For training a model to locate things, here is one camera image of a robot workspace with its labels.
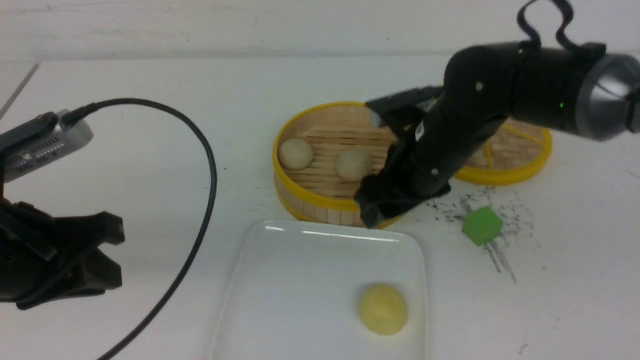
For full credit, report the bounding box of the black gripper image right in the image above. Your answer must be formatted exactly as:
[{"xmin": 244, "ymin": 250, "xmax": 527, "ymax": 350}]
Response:
[{"xmin": 353, "ymin": 89, "xmax": 506, "ymax": 229}]

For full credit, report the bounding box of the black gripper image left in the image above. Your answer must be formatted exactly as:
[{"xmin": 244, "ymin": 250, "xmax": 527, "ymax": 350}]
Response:
[{"xmin": 0, "ymin": 200, "xmax": 125, "ymax": 310}]

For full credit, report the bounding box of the beige steamed bun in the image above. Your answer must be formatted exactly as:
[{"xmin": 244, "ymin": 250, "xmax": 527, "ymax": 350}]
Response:
[
  {"xmin": 277, "ymin": 138, "xmax": 313, "ymax": 171},
  {"xmin": 334, "ymin": 150, "xmax": 373, "ymax": 183}
]

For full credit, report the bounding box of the yellow steamed bun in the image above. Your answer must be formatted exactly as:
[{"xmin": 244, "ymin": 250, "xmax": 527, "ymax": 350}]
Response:
[{"xmin": 358, "ymin": 284, "xmax": 409, "ymax": 336}]

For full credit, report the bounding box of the white square plate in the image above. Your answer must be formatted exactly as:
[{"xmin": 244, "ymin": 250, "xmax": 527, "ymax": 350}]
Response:
[{"xmin": 209, "ymin": 219, "xmax": 429, "ymax": 360}]

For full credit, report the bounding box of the yellow rimmed bamboo steamer basket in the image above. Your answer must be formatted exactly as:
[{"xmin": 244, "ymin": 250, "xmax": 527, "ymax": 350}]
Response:
[{"xmin": 272, "ymin": 101, "xmax": 396, "ymax": 227}]

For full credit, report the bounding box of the green cube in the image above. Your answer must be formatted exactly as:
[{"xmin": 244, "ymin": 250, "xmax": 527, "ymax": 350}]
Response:
[{"xmin": 462, "ymin": 206, "xmax": 505, "ymax": 247}]

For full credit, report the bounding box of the yellow rimmed bamboo steamer lid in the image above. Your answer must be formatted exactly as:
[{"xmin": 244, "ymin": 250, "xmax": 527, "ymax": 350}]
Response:
[{"xmin": 455, "ymin": 118, "xmax": 553, "ymax": 186}]

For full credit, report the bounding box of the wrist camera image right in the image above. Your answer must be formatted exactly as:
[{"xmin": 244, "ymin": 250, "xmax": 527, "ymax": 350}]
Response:
[{"xmin": 365, "ymin": 85, "xmax": 443, "ymax": 141}]

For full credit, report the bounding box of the grey wrist camera image left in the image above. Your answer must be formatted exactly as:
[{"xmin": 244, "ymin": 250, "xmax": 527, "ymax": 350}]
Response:
[{"xmin": 0, "ymin": 109, "xmax": 94, "ymax": 183}]

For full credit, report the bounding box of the black cable image left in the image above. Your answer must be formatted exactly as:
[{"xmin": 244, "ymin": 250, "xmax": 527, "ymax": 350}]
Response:
[{"xmin": 55, "ymin": 99, "xmax": 214, "ymax": 360}]

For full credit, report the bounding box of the black cable image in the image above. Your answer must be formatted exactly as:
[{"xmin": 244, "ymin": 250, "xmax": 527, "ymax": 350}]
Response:
[
  {"xmin": 55, "ymin": 99, "xmax": 214, "ymax": 360},
  {"xmin": 516, "ymin": 0, "xmax": 579, "ymax": 52}
]

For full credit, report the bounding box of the black cable image right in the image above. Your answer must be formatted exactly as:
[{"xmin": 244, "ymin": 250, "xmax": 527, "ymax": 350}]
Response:
[{"xmin": 516, "ymin": 0, "xmax": 579, "ymax": 52}]

